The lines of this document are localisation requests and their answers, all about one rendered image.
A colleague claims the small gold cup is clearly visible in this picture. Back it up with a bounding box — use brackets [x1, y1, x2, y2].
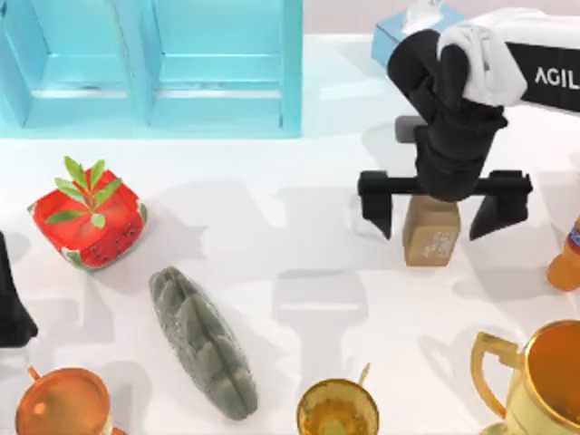
[295, 362, 382, 435]

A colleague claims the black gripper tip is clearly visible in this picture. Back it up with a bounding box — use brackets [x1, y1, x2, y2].
[0, 230, 40, 351]

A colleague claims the light blue rack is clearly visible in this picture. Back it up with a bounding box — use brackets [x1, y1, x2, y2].
[0, 0, 304, 140]

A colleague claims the grey rounded box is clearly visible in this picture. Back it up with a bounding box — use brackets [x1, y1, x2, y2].
[394, 114, 423, 142]

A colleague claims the grey green bread loaf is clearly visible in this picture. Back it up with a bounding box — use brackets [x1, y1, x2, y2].
[149, 266, 259, 421]

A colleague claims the blue tissue box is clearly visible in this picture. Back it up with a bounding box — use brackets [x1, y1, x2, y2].
[371, 3, 469, 69]

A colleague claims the white tissue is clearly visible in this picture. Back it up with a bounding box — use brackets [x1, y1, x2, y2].
[401, 0, 450, 26]

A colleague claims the brown cardboard box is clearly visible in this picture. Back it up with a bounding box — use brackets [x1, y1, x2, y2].
[402, 195, 462, 268]

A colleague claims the orange bottle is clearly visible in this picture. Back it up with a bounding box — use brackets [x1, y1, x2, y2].
[545, 214, 580, 292]

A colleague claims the watermelon pattern plant pot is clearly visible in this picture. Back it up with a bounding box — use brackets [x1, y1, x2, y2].
[26, 155, 151, 274]

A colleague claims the large gold trophy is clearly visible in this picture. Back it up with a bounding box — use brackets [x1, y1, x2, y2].
[469, 318, 580, 435]

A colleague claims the copper cup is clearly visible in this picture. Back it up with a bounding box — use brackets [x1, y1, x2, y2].
[14, 365, 127, 435]

